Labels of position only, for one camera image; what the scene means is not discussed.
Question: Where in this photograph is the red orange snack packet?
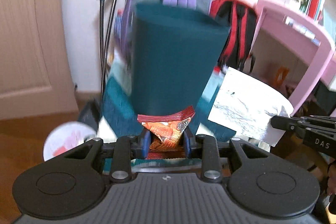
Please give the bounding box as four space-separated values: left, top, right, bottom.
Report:
137 106 196 160

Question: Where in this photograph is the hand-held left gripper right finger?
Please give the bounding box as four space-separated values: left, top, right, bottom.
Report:
182 131 266 183

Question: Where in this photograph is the beige wooden door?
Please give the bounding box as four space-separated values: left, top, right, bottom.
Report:
0 0 80 120

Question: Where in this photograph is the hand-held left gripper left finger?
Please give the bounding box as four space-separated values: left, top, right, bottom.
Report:
64 132 153 183

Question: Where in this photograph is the red black backpack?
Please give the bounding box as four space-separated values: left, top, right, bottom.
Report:
210 0 259 74

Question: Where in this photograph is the pink chair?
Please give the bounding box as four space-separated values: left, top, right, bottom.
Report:
247 0 336 117

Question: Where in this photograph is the teal cream zigzag quilt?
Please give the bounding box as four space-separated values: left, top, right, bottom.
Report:
98 56 237 175

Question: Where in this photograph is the teal plastic bin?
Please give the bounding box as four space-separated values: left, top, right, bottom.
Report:
130 3 230 117

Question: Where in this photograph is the white round stool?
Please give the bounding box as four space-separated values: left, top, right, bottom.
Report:
43 121 98 162

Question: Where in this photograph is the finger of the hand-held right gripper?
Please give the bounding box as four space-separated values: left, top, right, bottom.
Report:
270 114 336 133

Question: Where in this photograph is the black metal stand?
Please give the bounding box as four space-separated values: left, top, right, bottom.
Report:
79 0 125 132

